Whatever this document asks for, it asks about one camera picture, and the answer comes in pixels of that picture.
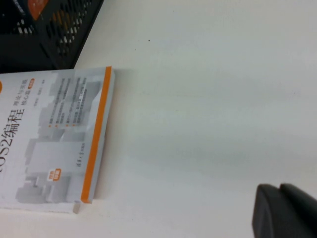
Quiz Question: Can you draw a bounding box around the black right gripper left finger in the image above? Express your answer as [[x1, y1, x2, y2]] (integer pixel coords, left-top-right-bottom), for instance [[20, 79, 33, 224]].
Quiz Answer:
[[251, 183, 317, 238]]

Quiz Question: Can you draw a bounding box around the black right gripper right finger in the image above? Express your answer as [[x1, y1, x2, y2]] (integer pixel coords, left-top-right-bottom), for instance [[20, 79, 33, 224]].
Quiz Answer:
[[279, 182, 317, 224]]

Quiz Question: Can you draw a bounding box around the white book with orange edge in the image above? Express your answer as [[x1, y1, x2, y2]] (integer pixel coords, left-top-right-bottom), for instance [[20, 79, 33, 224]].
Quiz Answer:
[[0, 65, 116, 215]]

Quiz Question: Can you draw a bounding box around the black plastic book stand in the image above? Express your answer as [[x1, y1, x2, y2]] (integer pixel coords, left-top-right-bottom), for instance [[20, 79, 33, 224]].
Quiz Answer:
[[0, 0, 105, 75]]

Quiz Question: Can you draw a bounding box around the dark-spine robotics book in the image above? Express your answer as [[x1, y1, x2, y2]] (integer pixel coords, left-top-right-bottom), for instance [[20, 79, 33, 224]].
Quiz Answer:
[[12, 0, 50, 34]]

